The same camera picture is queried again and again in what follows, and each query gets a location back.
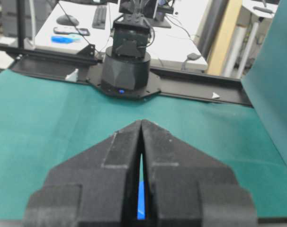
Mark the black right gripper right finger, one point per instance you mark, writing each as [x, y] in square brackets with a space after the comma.
[186, 187]

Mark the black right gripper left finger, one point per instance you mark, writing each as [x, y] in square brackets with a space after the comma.
[95, 188]

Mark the white paper scrap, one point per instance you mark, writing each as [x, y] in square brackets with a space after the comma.
[215, 96]

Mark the beige cardboard board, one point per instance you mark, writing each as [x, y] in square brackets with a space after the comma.
[223, 38]

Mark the blue plastic part on desk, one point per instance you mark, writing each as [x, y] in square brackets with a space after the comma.
[66, 39]

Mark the black phone on desk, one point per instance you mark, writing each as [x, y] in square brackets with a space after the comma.
[83, 31]

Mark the white office desk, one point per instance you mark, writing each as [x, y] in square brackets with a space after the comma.
[169, 49]

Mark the black monitor stand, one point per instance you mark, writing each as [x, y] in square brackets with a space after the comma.
[159, 19]

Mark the black keyboard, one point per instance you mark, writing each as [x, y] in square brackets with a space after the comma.
[99, 19]

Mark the black computer mouse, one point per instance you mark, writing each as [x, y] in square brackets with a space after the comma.
[67, 20]

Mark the black mounting rail plate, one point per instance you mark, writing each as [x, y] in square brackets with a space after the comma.
[164, 82]

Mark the black vertical frame post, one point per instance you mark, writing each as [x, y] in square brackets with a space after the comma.
[21, 28]

